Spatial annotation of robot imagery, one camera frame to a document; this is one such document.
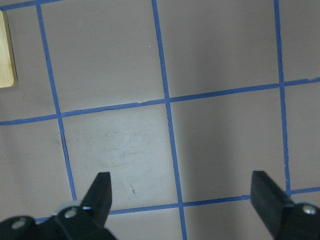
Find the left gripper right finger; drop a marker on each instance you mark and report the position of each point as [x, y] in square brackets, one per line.
[284, 218]

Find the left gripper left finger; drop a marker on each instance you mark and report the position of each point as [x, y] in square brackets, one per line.
[75, 221]

